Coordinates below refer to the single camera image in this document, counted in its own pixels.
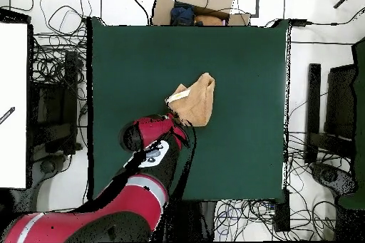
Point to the tan terry towel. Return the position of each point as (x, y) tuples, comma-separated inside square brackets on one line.
[(196, 103)]

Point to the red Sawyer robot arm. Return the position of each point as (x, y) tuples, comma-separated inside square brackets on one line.
[(137, 197)]

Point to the dark green table cloth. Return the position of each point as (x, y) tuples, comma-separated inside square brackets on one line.
[(128, 55)]

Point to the orange garment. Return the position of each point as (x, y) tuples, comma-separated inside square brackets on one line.
[(209, 20)]

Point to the dark blue garment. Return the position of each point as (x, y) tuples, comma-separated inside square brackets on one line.
[(182, 15)]

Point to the black equipment stand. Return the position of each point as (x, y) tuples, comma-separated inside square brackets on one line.
[(57, 106)]

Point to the black upright bar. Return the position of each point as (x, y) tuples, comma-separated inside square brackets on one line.
[(313, 97)]

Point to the black power strip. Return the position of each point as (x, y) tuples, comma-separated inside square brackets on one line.
[(282, 214)]

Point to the black power adapter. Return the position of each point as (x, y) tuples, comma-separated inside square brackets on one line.
[(298, 22)]

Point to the white panel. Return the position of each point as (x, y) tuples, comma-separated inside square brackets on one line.
[(12, 97)]

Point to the black marker pen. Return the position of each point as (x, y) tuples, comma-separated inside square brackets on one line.
[(7, 115)]

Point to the green cloth covered furniture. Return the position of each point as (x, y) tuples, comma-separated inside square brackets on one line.
[(360, 112)]

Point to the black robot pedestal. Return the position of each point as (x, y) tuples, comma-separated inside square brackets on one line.
[(191, 220)]

